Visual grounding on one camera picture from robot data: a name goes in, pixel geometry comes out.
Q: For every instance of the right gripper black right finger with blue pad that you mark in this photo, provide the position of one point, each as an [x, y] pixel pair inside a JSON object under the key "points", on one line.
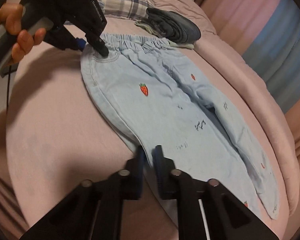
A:
{"points": [[205, 209]]}

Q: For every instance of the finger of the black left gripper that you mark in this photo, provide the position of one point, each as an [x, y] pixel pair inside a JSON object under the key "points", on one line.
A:
{"points": [[99, 45]]}

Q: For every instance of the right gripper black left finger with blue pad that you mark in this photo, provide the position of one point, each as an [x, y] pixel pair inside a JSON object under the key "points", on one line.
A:
{"points": [[93, 210]]}

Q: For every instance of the light blue strawberry pants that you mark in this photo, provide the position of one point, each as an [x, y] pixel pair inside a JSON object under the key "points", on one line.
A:
{"points": [[152, 94]]}

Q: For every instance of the person's left hand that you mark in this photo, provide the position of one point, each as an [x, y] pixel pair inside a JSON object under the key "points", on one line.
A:
{"points": [[10, 17]]}

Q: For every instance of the plaid pillow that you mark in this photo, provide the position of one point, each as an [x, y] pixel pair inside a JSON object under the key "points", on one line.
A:
{"points": [[126, 9]]}

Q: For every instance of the pink bed sheet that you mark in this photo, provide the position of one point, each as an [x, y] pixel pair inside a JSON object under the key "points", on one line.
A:
{"points": [[56, 138]]}

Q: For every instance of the pink rolled duvet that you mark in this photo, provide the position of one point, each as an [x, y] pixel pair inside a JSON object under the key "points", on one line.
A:
{"points": [[250, 87]]}

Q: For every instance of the dark folded jeans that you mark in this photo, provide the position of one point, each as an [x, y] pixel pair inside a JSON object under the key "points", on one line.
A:
{"points": [[171, 25]]}

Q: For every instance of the pink and blue curtain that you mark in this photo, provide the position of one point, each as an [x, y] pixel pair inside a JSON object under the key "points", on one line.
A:
{"points": [[266, 33]]}

